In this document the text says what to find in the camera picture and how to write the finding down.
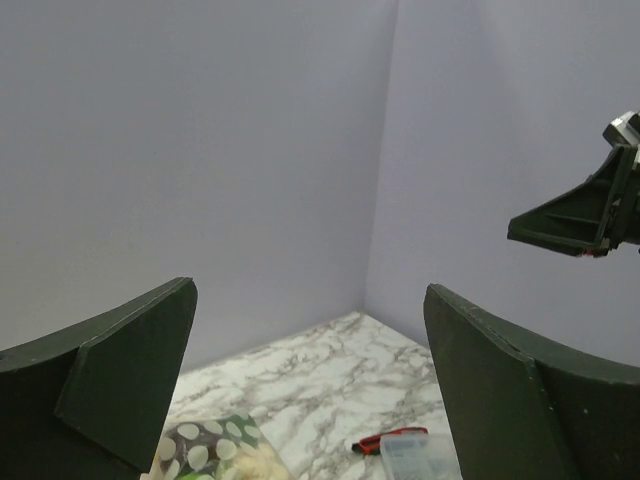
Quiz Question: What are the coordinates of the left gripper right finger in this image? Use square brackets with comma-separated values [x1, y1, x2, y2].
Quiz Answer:
[423, 284, 639, 479]

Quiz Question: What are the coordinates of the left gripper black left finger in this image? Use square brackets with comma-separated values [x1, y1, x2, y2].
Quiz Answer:
[1, 277, 197, 479]

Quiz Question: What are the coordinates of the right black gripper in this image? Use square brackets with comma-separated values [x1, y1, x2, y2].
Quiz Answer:
[507, 144, 639, 257]

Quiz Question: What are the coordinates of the clear zip top bag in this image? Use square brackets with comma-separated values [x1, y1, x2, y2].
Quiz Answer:
[141, 410, 293, 480]

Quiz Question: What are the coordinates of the clear plastic parts box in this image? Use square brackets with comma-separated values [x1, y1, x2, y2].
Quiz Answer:
[380, 433, 462, 480]

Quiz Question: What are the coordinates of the red black utility knife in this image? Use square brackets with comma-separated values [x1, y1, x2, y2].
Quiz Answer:
[351, 426, 430, 457]

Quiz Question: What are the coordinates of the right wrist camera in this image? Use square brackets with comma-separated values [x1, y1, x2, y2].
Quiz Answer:
[602, 111, 639, 174]

